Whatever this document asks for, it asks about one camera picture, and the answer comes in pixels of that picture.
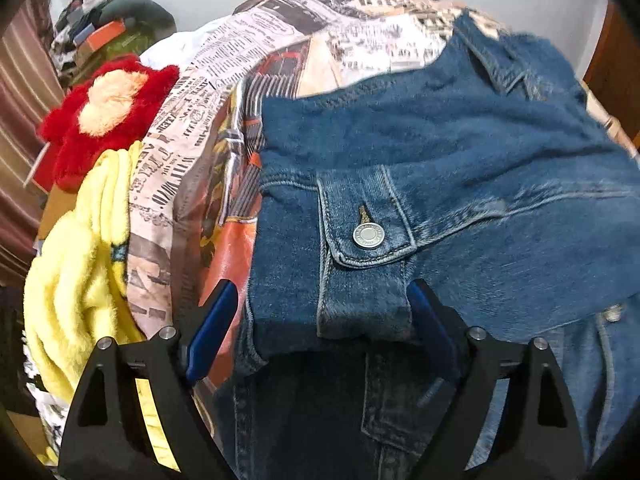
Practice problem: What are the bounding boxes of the blue denim jacket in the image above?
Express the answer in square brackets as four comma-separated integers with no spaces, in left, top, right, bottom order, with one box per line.
[215,12,639,479]

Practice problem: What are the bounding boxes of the yellow fleece blanket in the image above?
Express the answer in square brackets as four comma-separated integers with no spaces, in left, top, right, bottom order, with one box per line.
[24,142,145,402]

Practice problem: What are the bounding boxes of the newspaper print bed cover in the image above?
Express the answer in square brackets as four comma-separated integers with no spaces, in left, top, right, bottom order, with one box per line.
[124,0,640,451]

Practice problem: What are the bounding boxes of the red plush toy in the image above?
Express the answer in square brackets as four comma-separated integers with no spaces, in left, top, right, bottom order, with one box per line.
[35,54,180,193]

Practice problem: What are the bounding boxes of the red striped curtain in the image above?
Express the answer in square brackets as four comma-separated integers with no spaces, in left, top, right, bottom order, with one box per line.
[1,0,64,286]

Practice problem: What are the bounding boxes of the wooden wardrobe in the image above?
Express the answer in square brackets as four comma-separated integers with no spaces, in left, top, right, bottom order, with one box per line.
[585,2,639,148]

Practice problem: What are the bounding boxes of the orange shoe box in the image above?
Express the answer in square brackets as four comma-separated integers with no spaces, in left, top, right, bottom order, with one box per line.
[78,20,126,52]

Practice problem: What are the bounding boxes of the green patterned storage box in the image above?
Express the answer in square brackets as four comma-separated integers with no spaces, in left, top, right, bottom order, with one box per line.
[65,32,150,89]

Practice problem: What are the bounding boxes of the white crumpled cloth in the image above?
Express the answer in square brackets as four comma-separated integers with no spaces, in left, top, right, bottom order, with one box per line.
[139,32,203,70]

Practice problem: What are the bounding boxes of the grey neck pillow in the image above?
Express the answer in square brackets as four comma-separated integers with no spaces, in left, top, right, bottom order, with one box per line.
[98,0,177,41]

